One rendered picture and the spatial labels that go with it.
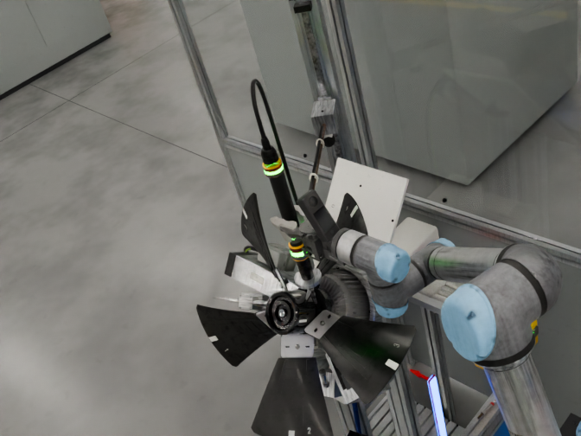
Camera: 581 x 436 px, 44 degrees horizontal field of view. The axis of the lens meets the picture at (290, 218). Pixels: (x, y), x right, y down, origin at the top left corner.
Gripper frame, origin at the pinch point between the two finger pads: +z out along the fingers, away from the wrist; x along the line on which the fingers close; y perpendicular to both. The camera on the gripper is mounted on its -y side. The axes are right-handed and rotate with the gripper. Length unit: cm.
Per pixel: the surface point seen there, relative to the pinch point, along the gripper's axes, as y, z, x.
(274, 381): 50, 5, -16
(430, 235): 59, 8, 62
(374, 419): 148, 30, 35
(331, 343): 37.2, -9.6, -4.1
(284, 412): 56, 0, -19
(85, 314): 155, 215, 4
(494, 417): 72, -41, 19
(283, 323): 35.5, 5.1, -6.8
